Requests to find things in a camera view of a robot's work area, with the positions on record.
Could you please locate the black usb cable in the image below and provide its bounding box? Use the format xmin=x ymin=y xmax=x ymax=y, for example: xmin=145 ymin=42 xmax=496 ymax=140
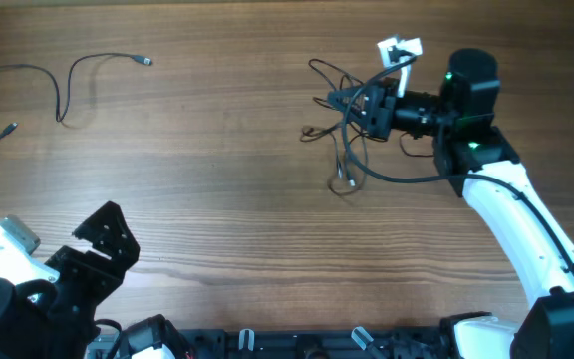
xmin=299 ymin=57 xmax=389 ymax=197
xmin=0 ymin=52 xmax=153 ymax=151

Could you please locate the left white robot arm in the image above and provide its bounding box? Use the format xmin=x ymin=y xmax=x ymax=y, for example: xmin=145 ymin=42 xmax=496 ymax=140
xmin=0 ymin=201 xmax=195 ymax=358

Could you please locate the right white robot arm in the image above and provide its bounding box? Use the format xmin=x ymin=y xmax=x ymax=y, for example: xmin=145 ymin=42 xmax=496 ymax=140
xmin=327 ymin=46 xmax=574 ymax=358

